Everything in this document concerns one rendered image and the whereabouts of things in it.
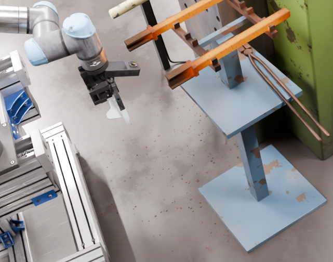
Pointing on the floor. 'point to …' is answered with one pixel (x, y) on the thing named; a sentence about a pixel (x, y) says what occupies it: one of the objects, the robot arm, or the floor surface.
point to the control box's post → (157, 36)
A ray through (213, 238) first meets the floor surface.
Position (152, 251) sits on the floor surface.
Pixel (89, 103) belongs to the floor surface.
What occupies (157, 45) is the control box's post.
